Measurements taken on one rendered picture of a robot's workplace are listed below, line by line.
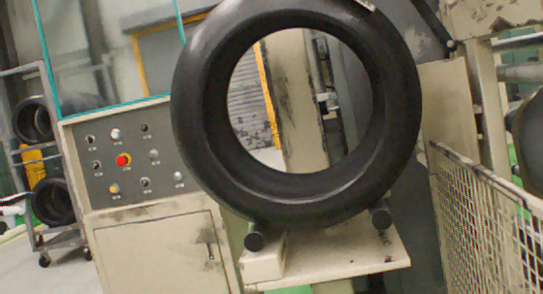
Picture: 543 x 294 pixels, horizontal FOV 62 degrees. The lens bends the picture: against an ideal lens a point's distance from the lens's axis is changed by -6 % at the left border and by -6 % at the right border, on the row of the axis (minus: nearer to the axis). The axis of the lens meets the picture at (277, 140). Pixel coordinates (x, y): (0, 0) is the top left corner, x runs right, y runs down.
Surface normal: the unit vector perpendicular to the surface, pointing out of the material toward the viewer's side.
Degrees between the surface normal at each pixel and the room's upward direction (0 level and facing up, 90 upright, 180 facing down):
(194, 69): 84
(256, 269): 90
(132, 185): 90
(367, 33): 84
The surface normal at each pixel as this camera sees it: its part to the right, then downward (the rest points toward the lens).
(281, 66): -0.10, 0.13
